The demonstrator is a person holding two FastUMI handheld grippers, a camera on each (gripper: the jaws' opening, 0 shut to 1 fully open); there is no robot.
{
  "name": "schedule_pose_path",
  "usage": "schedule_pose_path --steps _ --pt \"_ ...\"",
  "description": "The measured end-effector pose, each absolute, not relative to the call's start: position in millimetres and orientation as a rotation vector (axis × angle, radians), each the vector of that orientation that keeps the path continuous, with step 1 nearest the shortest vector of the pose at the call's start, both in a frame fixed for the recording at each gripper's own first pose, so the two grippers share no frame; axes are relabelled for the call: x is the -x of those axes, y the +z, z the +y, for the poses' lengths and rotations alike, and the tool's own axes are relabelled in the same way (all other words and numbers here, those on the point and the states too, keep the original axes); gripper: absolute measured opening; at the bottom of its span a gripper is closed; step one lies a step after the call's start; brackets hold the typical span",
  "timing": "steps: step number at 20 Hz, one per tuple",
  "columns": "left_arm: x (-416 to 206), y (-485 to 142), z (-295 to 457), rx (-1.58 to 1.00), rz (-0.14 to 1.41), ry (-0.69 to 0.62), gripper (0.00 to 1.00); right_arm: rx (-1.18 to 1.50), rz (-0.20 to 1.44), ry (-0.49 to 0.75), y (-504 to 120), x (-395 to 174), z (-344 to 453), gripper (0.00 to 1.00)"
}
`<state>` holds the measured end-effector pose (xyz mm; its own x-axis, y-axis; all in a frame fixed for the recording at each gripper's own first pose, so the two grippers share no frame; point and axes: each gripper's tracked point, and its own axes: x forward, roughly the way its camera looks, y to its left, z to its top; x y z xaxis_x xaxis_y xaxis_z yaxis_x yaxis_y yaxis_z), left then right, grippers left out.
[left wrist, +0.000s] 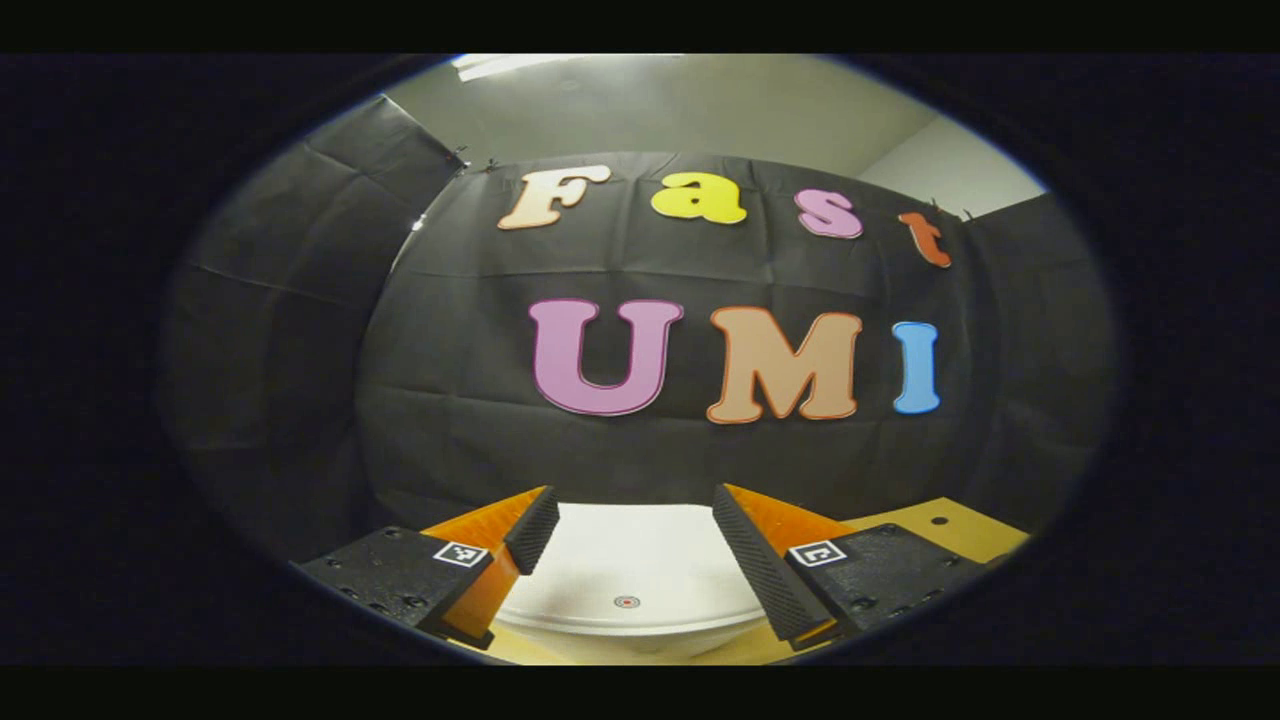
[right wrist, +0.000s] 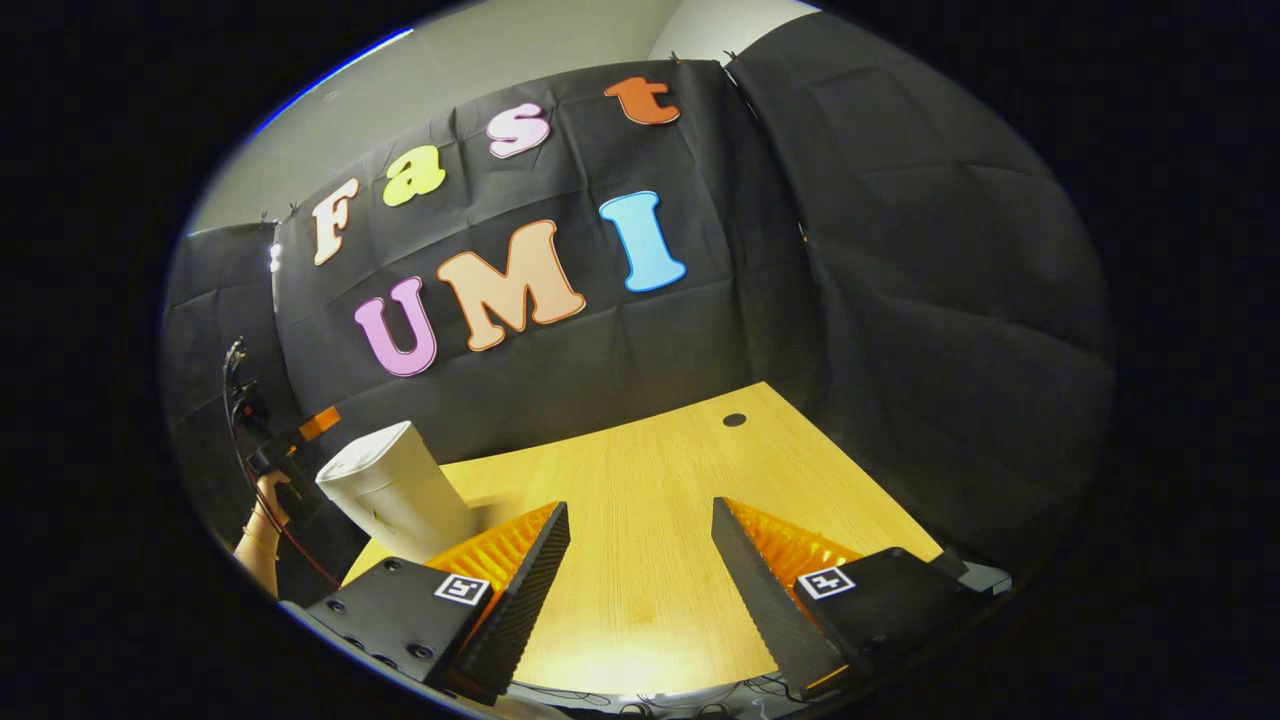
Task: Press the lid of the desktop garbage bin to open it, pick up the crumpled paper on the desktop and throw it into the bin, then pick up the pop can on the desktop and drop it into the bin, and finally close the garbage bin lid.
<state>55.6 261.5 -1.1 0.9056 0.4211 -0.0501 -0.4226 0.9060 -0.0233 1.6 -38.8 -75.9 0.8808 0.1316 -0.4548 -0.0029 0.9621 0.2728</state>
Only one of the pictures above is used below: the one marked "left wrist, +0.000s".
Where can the white desktop garbage bin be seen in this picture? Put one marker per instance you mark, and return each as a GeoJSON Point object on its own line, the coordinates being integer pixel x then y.
{"type": "Point", "coordinates": [640, 560]}

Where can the wooden desktop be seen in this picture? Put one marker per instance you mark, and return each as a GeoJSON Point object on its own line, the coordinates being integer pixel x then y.
{"type": "Point", "coordinates": [960, 530]}

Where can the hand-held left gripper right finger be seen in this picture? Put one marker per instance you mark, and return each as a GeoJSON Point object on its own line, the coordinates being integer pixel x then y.
{"type": "Point", "coordinates": [755, 570]}

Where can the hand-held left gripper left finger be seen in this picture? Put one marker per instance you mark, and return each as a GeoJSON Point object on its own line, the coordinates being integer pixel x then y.
{"type": "Point", "coordinates": [535, 525]}

